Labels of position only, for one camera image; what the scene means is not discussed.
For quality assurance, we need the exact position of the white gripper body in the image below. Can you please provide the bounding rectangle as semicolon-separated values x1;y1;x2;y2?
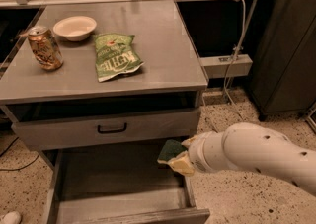
188;131;219;173

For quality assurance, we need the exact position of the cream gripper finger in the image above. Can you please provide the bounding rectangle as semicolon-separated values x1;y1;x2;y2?
168;152;195;176
182;136;196;148

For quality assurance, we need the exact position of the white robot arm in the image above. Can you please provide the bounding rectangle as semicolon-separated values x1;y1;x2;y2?
158;122;316;195

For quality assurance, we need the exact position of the grey top drawer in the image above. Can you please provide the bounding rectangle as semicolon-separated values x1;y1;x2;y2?
9;91;200;150

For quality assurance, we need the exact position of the grey open middle drawer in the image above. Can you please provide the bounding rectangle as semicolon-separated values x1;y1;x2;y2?
42;140;210;224

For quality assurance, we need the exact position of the grey drawer cabinet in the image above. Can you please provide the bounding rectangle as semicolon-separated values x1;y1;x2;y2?
0;1;209;224

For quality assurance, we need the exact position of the dark cabinet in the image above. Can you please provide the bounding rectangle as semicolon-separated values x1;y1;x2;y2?
249;0;316;121

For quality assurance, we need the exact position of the green chip bag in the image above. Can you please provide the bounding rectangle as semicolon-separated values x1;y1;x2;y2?
93;34;143;82

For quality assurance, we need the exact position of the white paper bowl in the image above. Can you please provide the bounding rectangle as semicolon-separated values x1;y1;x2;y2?
53;16;97;41

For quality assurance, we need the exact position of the gold soda can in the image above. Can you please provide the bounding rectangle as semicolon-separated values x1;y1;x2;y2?
28;26;63;71

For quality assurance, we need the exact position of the white shoe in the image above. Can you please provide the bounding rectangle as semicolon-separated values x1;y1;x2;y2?
0;211;22;224

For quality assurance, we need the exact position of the black drawer handle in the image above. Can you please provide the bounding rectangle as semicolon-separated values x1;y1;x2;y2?
97;122;127;134

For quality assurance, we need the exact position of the white power cable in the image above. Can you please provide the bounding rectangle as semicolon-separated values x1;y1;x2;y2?
200;0;247;133

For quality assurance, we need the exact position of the black floor cable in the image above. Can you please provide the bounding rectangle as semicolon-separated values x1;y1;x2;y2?
0;136;40;172

